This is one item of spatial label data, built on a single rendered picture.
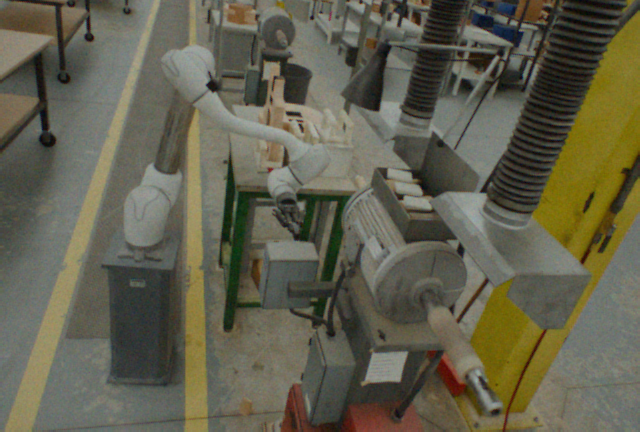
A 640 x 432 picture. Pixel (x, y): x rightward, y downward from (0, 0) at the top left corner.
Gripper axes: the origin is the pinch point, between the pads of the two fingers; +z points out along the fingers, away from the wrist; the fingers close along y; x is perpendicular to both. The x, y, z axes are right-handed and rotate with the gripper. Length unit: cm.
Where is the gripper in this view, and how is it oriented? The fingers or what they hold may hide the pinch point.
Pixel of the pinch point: (295, 231)
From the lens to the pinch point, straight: 173.9
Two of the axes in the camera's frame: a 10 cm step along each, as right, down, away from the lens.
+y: -9.6, -0.4, -2.8
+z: 2.2, 5.0, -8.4
